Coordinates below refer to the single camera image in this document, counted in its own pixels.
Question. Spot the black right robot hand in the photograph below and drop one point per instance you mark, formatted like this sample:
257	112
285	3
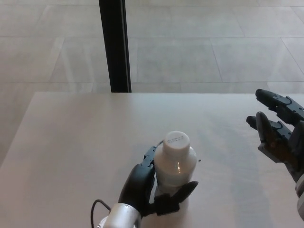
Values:
278	133

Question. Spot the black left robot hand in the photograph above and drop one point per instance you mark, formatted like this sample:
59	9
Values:
140	183

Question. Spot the black window frame post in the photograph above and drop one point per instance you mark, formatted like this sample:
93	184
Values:
114	45

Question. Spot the clear plastic bottle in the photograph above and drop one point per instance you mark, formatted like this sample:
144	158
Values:
174	171

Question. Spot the white bottle cap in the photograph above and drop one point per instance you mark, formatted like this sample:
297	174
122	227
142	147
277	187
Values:
176	143

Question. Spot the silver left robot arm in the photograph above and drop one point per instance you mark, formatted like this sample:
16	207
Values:
121	215

